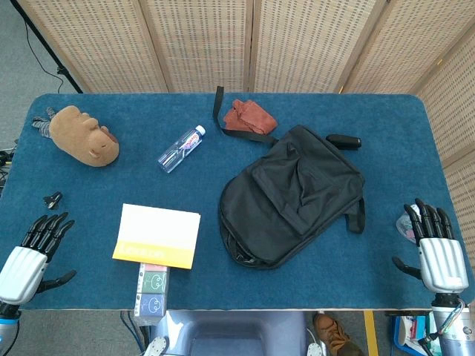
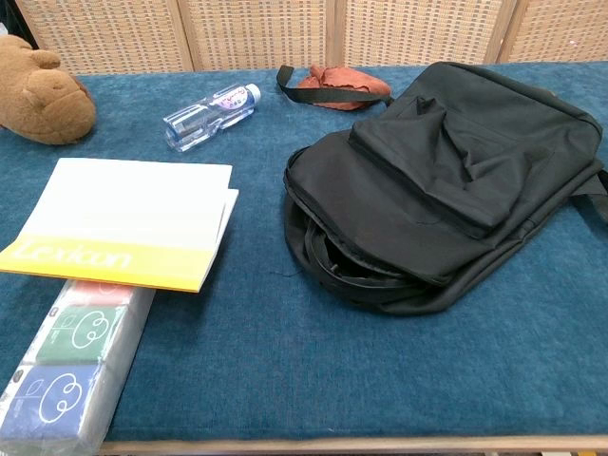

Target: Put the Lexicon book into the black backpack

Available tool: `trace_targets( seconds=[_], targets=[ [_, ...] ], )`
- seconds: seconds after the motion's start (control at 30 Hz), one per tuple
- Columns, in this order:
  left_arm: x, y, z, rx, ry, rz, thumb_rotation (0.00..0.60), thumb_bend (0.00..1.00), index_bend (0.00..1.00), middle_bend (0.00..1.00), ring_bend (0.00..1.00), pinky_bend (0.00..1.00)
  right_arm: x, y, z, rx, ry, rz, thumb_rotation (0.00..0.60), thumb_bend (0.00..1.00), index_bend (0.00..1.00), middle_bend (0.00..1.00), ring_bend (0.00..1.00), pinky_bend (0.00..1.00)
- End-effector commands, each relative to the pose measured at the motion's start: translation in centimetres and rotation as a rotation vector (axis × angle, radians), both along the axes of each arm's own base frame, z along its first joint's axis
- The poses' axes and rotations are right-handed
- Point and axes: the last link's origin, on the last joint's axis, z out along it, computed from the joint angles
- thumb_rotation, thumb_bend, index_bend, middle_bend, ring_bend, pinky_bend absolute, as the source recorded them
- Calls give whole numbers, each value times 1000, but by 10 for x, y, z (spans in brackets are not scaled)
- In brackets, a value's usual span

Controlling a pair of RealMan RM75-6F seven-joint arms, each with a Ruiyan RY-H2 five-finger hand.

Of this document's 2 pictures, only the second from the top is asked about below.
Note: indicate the black backpack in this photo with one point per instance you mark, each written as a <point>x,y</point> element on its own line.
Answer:
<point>427,190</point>

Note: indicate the white yellow Lexikon book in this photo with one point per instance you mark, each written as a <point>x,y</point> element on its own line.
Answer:
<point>119,209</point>

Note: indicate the blue table cloth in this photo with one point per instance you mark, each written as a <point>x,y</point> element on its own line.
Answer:
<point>237,356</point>

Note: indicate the clear plastic water bottle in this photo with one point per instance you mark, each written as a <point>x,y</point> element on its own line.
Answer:
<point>209,116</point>

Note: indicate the rust brown cloth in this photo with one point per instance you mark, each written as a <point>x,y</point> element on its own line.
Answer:
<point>332,78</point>

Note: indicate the woven folding screen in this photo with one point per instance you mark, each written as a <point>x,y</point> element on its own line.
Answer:
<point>256,33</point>

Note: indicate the row of coloured boxes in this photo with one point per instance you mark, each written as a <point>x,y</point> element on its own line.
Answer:
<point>71,342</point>

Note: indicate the brown plush toy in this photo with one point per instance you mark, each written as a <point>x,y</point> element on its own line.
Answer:
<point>43,100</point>

